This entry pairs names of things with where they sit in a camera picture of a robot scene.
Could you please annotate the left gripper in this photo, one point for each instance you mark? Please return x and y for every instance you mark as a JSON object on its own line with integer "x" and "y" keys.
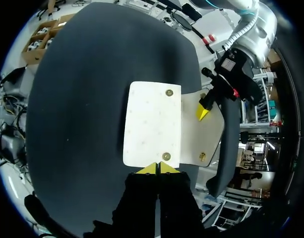
{"x": 237, "y": 74}

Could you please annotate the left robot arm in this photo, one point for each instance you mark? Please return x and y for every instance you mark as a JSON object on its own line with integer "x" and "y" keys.
{"x": 259, "y": 27}

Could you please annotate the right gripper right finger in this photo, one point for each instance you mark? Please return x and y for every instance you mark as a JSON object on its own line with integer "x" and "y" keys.
{"x": 177, "y": 205}

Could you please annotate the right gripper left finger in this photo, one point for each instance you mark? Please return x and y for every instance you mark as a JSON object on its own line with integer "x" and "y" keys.
{"x": 138, "y": 205}

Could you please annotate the white bag with brass snaps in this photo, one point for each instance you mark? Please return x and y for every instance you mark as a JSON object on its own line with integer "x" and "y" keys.
{"x": 151, "y": 124}

